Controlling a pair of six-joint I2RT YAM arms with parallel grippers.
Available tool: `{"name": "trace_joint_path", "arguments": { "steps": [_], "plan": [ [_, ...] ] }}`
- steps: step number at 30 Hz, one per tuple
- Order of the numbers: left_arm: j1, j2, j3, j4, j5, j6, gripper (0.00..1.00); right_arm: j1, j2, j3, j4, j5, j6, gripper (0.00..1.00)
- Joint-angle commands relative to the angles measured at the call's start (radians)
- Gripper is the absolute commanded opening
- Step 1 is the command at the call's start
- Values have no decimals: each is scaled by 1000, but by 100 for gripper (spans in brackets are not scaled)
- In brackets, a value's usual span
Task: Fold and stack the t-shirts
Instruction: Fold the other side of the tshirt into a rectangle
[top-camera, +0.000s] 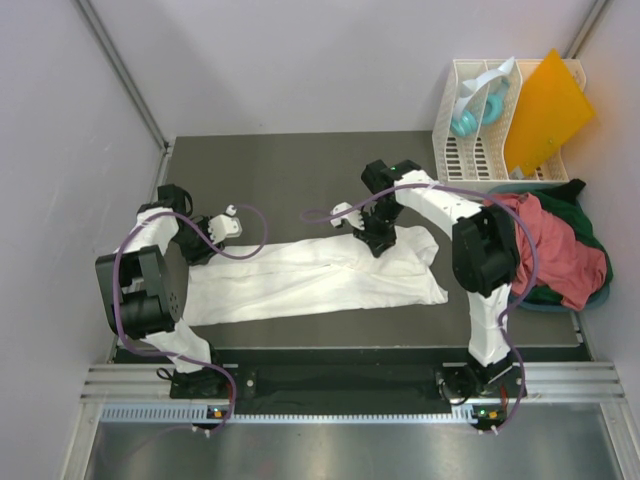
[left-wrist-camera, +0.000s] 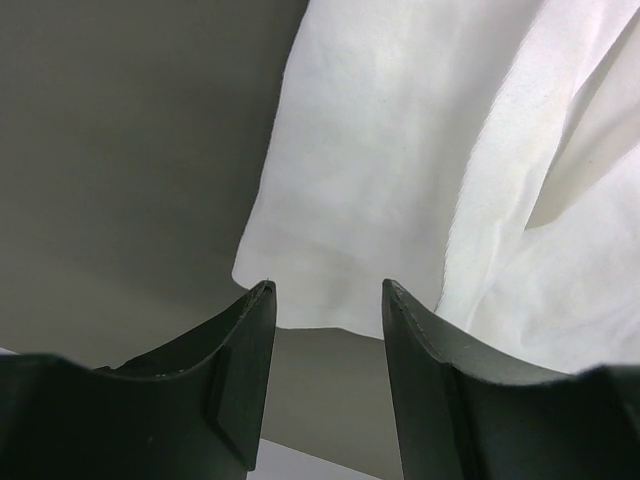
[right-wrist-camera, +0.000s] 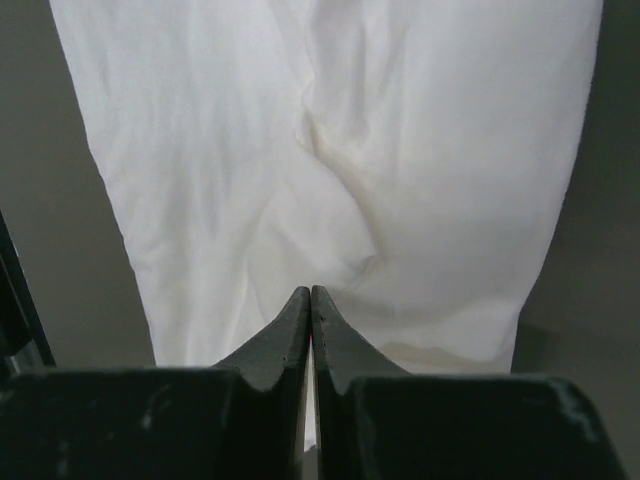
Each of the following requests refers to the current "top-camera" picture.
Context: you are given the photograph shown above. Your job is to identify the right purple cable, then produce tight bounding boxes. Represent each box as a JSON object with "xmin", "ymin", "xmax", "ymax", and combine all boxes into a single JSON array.
[{"xmin": 299, "ymin": 183, "xmax": 541, "ymax": 436}]

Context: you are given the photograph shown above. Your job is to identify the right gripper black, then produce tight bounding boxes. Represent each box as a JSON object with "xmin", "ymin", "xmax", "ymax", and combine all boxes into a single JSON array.
[{"xmin": 352, "ymin": 201, "xmax": 405, "ymax": 259}]

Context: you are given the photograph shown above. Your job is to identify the orange plastic folder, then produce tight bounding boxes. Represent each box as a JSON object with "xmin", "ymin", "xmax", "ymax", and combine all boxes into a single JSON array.
[{"xmin": 504, "ymin": 49, "xmax": 595, "ymax": 178}]

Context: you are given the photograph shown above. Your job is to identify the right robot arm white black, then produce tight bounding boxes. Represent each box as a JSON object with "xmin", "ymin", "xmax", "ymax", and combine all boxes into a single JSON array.
[{"xmin": 353, "ymin": 160, "xmax": 520, "ymax": 396}]

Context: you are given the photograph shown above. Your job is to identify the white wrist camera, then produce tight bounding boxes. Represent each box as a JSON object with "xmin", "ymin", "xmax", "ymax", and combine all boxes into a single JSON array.
[
  {"xmin": 330, "ymin": 202, "xmax": 365, "ymax": 230},
  {"xmin": 207, "ymin": 204, "xmax": 243, "ymax": 244}
]

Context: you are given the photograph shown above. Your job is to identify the aluminium corner post right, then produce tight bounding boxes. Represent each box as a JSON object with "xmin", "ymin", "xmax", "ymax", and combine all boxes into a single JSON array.
[{"xmin": 562, "ymin": 0, "xmax": 614, "ymax": 59}]

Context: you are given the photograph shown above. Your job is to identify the purple cable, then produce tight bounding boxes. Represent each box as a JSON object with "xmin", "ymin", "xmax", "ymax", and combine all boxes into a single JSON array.
[
  {"xmin": 299, "ymin": 183, "xmax": 541, "ymax": 436},
  {"xmin": 112, "ymin": 203, "xmax": 269, "ymax": 439}
]

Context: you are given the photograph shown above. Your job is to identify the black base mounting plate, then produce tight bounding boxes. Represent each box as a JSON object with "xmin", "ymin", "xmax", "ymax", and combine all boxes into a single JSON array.
[{"xmin": 214, "ymin": 348, "xmax": 518, "ymax": 401}]

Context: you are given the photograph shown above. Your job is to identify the pink t shirt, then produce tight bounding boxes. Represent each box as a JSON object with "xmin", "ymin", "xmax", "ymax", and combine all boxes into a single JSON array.
[{"xmin": 492, "ymin": 190, "xmax": 613, "ymax": 311}]

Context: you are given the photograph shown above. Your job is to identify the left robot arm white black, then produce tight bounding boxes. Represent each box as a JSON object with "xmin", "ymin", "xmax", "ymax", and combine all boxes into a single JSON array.
[{"xmin": 95, "ymin": 184, "xmax": 232, "ymax": 399}]

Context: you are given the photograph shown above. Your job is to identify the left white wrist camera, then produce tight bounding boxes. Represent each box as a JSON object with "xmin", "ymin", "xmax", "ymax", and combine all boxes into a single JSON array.
[{"xmin": 207, "ymin": 204, "xmax": 243, "ymax": 244}]

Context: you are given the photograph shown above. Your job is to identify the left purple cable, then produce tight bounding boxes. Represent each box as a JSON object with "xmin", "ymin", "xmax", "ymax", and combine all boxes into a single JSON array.
[{"xmin": 112, "ymin": 203, "xmax": 269, "ymax": 439}]

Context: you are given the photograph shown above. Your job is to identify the aluminium corner post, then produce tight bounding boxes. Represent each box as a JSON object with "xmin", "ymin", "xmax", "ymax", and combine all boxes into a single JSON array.
[
  {"xmin": 562, "ymin": 0, "xmax": 614, "ymax": 59},
  {"xmin": 71, "ymin": 0, "xmax": 170, "ymax": 152}
]

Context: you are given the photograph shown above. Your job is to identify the white plastic file organizer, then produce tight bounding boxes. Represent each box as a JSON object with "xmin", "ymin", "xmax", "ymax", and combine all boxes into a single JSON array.
[{"xmin": 432, "ymin": 59, "xmax": 569, "ymax": 191}]

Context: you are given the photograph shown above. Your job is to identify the aluminium corner post left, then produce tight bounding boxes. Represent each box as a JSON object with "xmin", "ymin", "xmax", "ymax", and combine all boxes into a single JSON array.
[{"xmin": 71, "ymin": 0, "xmax": 170, "ymax": 152}]

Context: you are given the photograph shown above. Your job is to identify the aluminium frame rail front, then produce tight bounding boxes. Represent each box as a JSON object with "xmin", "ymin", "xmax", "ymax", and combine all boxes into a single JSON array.
[{"xmin": 80, "ymin": 362, "xmax": 625, "ymax": 403}]

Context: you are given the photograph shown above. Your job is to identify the green t shirt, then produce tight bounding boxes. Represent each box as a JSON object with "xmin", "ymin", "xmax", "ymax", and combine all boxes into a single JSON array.
[{"xmin": 492, "ymin": 178, "xmax": 614, "ymax": 304}]

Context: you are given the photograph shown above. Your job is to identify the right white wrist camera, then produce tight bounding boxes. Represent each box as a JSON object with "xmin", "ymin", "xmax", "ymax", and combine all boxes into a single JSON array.
[{"xmin": 330, "ymin": 202, "xmax": 365, "ymax": 230}]

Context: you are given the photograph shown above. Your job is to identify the white printed t shirt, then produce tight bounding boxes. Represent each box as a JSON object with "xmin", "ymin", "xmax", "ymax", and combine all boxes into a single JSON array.
[{"xmin": 183, "ymin": 226, "xmax": 448, "ymax": 326}]

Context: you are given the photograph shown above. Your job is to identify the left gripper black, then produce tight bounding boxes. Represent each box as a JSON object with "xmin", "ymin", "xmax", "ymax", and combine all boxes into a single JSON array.
[{"xmin": 171, "ymin": 216, "xmax": 225, "ymax": 266}]

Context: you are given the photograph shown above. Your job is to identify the grey slotted cable duct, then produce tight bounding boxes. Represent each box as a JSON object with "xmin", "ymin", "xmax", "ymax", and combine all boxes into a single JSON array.
[{"xmin": 100, "ymin": 403, "xmax": 499, "ymax": 426}]

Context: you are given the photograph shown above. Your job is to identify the teal white headphones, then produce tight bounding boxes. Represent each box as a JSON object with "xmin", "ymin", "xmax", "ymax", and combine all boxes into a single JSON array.
[{"xmin": 450, "ymin": 57, "xmax": 516, "ymax": 137}]

